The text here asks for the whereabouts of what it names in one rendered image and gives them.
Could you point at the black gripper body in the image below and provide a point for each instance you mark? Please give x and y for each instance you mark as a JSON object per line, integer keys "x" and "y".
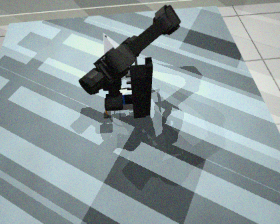
{"x": 114, "y": 101}

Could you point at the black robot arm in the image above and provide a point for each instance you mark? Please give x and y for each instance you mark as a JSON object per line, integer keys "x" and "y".
{"x": 115, "y": 63}

